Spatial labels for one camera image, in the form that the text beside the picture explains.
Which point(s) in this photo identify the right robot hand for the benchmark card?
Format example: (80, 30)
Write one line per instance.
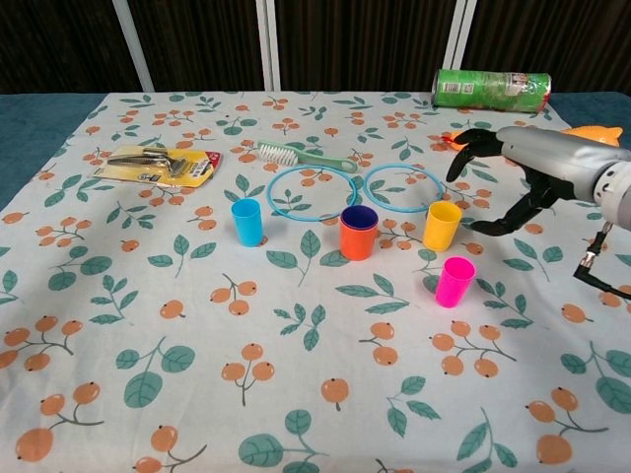
(552, 157)

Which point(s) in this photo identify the yellow plastic cup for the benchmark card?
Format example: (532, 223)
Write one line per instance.
(441, 232)

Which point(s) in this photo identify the pink plastic cup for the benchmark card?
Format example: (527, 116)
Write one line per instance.
(452, 288)

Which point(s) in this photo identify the dark blue plastic cup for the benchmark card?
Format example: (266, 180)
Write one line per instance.
(359, 217)

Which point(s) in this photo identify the light blue plastic cup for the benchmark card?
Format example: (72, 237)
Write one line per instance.
(246, 224)

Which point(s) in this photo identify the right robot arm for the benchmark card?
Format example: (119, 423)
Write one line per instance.
(618, 197)

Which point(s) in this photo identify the orange rubber chicken toy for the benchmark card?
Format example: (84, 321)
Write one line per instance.
(596, 134)

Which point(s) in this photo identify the green chips can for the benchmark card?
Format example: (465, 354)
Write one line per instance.
(493, 91)

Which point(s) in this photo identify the orange plastic cup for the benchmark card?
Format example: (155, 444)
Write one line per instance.
(357, 245)

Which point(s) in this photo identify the green white-bristle brush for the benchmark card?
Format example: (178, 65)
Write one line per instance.
(277, 152)

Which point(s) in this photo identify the floral white tablecloth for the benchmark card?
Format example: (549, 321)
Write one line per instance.
(315, 369)

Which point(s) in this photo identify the razor on yellow card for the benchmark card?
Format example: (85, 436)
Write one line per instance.
(158, 167)

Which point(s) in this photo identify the white partition post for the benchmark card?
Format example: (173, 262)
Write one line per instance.
(133, 49)
(458, 39)
(268, 49)

